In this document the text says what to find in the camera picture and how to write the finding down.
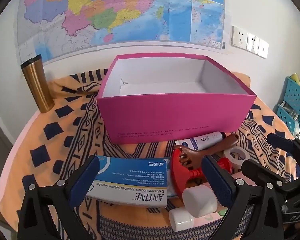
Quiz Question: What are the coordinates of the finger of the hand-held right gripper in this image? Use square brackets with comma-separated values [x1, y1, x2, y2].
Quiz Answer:
[241, 159, 287, 188]
[267, 133, 300, 160]

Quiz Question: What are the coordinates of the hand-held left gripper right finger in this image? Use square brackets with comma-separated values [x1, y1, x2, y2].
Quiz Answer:
[201, 155, 290, 240]

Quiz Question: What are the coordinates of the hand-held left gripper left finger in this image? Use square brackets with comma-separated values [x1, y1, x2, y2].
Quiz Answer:
[17, 155, 100, 240]

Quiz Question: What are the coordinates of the red hand grip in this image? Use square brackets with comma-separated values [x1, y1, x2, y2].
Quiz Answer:
[170, 147, 233, 199]

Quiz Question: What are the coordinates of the blue white medicine box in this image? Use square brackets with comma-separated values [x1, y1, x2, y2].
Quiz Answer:
[86, 156, 172, 208]

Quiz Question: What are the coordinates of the white tube black cap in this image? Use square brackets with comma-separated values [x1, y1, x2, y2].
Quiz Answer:
[175, 131, 227, 153]

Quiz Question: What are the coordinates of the pink cardboard box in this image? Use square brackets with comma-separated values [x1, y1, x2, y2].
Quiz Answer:
[96, 53, 257, 145]

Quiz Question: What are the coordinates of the clear tape roll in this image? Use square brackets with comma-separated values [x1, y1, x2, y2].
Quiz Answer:
[224, 147, 251, 167]

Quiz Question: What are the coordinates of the large white plastic bottle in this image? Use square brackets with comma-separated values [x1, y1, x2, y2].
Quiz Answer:
[182, 184, 218, 218]

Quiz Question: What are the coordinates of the brown wooden massager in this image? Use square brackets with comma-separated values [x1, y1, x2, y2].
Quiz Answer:
[179, 134, 239, 170]

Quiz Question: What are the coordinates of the orange patterned tablecloth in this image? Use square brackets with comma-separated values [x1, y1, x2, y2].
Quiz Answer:
[0, 69, 300, 240]

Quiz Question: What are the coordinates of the blue plastic basket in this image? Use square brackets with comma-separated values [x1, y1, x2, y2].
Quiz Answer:
[275, 76, 300, 140]

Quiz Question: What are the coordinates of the small white plastic bottle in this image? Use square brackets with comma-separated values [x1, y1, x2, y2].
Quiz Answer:
[169, 207, 195, 232]

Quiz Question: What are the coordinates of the gold thermos flask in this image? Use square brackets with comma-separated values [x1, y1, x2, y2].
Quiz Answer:
[20, 54, 54, 113]

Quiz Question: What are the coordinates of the colourful wall map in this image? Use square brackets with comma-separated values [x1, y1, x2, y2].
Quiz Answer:
[16, 0, 227, 64]

